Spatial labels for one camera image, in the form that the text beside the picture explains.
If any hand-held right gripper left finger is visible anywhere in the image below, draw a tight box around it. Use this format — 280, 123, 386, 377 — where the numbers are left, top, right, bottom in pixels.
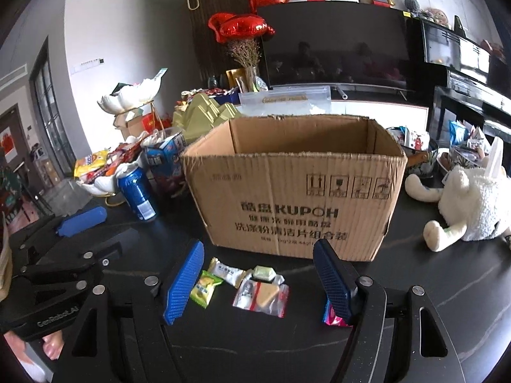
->
54, 239, 205, 383

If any yellow green snack packet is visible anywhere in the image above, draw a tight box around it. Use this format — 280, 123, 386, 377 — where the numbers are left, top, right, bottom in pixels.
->
189, 270, 224, 309

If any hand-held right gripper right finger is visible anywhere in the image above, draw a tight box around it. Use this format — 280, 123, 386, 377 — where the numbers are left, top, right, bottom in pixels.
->
312, 239, 464, 383

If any clear packet red band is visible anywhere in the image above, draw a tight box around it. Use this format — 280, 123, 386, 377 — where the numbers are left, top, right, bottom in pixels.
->
232, 277, 290, 319

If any white candy packet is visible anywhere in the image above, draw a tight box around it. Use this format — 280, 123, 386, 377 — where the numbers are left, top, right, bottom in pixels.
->
208, 257, 247, 288

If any stack of gold pyramid boxes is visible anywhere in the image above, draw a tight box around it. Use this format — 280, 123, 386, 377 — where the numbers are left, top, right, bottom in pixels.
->
172, 92, 244, 144

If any green cake clear wrapper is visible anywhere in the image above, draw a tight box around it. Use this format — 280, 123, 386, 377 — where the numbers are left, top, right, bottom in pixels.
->
251, 265, 286, 286

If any black upright piano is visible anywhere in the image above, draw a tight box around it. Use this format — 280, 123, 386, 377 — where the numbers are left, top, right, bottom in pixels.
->
419, 20, 511, 144

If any person's left hand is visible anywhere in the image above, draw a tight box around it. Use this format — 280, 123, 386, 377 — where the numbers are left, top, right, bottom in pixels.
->
40, 329, 68, 362

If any brown teddy doll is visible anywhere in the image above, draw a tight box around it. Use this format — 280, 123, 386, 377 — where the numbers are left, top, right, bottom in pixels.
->
425, 8, 450, 25

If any blue red snack package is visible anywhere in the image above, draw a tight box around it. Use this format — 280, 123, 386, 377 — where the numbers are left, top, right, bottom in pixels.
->
141, 127, 188, 194

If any open cardboard box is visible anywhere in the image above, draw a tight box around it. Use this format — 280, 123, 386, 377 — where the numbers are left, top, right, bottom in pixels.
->
113, 112, 160, 140

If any two-tier white shell snack stand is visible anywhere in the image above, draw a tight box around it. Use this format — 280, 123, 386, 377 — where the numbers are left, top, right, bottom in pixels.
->
78, 76, 168, 208

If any yellow chip bag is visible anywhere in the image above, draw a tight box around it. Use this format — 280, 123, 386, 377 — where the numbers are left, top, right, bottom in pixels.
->
74, 149, 110, 178

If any black framed glass door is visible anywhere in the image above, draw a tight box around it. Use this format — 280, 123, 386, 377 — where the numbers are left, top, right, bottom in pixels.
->
30, 36, 76, 176

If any white plush sheep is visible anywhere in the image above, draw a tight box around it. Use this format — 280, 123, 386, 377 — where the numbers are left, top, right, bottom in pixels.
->
405, 136, 511, 253

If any dried flower bouquet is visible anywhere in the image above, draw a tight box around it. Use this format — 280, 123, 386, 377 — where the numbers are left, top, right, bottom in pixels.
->
227, 39, 262, 92

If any brown cardboard box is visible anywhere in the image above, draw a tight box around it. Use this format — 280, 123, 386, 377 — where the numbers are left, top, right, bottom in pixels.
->
179, 114, 408, 263

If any blue soda can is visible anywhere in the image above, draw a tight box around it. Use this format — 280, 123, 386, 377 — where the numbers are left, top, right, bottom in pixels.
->
117, 165, 157, 222

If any pink red snack packet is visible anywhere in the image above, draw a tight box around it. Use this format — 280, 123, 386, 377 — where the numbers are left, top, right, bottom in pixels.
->
323, 301, 354, 328

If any black television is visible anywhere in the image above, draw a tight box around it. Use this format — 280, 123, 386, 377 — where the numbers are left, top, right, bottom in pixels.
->
255, 2, 418, 90

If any blue snack bag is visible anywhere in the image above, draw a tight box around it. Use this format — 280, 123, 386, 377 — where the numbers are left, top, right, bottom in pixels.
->
448, 120, 469, 144

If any white TV cabinet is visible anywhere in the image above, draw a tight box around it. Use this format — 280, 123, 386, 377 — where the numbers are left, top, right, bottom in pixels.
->
331, 96, 430, 132

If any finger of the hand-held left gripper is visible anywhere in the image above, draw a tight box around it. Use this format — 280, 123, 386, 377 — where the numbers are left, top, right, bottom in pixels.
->
8, 206, 108, 264
20, 243, 124, 288

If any pile of assorted snack packets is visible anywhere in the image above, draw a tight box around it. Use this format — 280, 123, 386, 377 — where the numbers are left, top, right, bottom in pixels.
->
74, 136, 146, 180

